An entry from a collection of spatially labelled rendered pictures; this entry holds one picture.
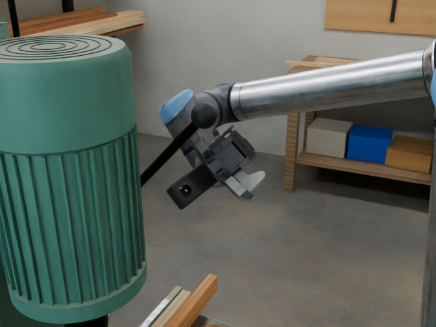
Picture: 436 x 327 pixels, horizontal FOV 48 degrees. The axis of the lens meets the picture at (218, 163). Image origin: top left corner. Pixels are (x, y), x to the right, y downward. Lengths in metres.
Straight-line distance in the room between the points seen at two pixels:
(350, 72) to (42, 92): 0.65
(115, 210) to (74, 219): 0.05
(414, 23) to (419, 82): 2.74
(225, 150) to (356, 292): 1.90
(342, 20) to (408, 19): 0.44
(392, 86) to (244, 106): 0.32
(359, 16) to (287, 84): 2.69
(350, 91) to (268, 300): 1.69
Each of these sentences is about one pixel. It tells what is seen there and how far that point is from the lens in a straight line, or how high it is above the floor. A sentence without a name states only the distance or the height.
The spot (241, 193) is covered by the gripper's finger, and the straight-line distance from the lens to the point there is 0.79.
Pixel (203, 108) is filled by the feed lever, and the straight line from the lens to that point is 0.63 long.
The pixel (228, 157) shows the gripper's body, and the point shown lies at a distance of 0.85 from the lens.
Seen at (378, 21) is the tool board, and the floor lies 1.12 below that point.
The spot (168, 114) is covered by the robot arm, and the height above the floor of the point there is 1.28.
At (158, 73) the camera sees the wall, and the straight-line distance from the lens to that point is 4.38.
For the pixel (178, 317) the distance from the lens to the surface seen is 1.01.
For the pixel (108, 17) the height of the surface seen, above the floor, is 1.13.
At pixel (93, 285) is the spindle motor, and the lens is 0.60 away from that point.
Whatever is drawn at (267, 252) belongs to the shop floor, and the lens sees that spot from 2.87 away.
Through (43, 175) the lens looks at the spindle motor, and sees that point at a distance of 0.53.
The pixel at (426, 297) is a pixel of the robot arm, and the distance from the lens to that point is 0.97.
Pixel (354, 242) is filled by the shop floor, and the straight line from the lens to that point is 3.05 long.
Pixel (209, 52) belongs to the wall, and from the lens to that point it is 4.11.
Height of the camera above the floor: 1.61
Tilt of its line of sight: 24 degrees down
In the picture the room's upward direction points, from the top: straight up
